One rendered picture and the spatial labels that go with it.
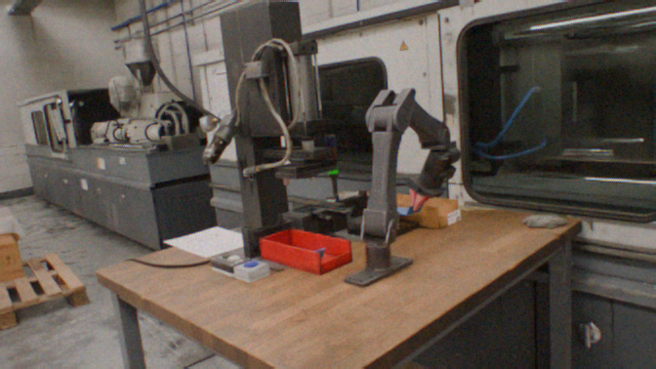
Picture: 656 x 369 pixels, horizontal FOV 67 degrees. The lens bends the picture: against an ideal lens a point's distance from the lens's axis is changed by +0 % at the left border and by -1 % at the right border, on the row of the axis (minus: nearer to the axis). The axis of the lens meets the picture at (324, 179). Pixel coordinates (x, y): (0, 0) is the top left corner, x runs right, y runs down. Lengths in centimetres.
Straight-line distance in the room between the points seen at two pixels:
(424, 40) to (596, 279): 104
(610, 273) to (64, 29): 1019
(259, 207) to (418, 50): 88
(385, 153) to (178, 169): 357
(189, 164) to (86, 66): 644
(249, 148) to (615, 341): 134
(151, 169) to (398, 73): 292
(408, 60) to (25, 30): 924
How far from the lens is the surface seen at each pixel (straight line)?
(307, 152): 154
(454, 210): 170
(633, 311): 181
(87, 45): 1095
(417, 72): 205
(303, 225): 153
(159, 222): 464
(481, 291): 118
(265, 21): 161
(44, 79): 1068
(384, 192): 121
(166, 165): 461
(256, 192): 174
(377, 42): 219
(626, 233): 171
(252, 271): 129
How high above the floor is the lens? 135
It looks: 10 degrees down
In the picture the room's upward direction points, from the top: 5 degrees counter-clockwise
